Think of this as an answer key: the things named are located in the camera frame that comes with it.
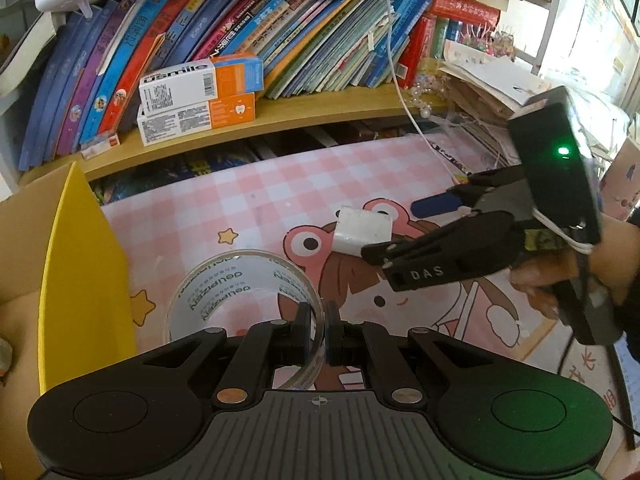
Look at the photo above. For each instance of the clear tape roll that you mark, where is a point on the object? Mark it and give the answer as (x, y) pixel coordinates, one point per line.
(225, 280)

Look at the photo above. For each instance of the white orange blue carton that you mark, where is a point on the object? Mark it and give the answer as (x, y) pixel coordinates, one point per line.
(180, 85)

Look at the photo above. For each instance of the person's right forearm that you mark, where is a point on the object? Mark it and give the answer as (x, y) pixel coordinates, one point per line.
(617, 265)

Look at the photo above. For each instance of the pink checked desk mat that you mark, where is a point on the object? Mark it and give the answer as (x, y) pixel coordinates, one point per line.
(260, 195)

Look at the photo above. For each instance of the small white tape roll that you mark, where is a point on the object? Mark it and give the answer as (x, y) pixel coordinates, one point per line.
(362, 227)

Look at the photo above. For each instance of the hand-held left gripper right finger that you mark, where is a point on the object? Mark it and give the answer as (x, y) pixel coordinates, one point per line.
(332, 332)

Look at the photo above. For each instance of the colourful wall chart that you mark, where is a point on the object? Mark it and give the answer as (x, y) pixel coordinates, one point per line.
(605, 20)

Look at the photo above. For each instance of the yellow cardboard box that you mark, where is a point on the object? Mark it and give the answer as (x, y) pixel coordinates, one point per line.
(80, 285)

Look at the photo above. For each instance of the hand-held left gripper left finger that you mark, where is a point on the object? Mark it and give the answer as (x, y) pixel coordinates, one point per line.
(302, 330)

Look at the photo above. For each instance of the small white red box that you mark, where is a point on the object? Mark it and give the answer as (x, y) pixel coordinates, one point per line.
(100, 145)

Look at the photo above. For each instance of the wooden bookshelf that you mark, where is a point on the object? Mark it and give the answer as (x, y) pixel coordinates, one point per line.
(300, 115)

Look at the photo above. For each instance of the row of colourful books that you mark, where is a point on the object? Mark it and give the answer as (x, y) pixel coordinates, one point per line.
(200, 25)

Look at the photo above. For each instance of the person's right hand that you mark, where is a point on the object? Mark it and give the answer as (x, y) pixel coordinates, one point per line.
(537, 280)

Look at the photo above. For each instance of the black pen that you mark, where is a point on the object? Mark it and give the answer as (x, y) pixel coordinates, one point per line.
(450, 160)

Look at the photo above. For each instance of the messy stack of papers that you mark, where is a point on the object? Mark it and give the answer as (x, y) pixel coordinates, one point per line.
(500, 90)

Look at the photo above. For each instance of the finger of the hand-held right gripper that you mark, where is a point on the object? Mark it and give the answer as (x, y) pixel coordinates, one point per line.
(400, 252)
(435, 205)

